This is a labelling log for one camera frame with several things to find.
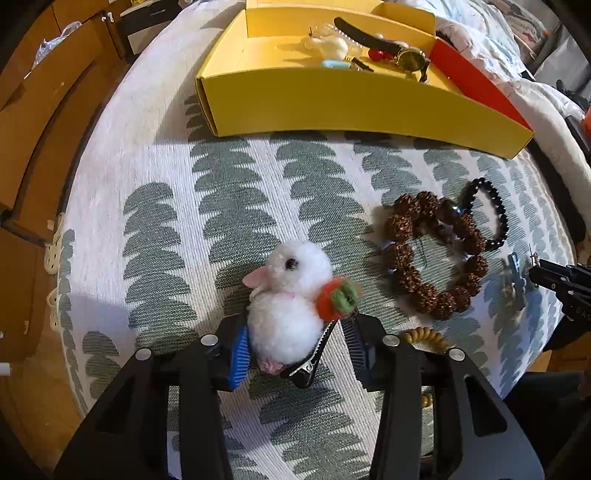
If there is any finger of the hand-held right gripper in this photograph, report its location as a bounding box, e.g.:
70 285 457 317
560 287 591 322
529 259 591 289

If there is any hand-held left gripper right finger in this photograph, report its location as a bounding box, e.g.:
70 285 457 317
339 313 546 480

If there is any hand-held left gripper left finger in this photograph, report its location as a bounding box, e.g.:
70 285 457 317
54 318 252 480

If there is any small blue hair clip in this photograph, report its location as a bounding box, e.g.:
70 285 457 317
505 253 539 312

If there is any white fluffy bunny hair clip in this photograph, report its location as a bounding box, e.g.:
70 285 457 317
242 240 362 389

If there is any yellow cardboard box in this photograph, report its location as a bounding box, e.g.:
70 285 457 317
195 0 535 160

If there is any black strap wristwatch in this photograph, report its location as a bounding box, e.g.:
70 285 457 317
333 17 432 84

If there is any light blue bracelet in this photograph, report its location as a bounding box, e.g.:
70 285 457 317
321 59 375 72

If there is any cream bow hair clip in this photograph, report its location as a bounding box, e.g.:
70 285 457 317
302 36 349 61

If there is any pearl hair clip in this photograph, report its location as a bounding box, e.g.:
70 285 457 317
309 23 389 47

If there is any small black object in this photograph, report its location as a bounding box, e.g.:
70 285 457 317
554 78 591 108

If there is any wooden wardrobe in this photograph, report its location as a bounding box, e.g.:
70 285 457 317
0 0 134 370

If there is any wooden drawer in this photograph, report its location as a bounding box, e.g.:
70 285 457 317
9 14 122 93
0 46 122 208
0 60 134 243

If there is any dark nightstand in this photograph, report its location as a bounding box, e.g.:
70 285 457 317
111 0 204 56

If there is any plastic bag in drawer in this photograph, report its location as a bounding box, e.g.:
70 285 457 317
34 21 84 61

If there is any yellow wooden bead bracelet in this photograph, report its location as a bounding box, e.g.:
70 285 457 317
401 325 451 409

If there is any black bead bracelet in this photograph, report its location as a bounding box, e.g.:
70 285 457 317
457 178 509 252

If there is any brown seed bead bracelet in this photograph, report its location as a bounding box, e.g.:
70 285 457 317
383 191 489 320

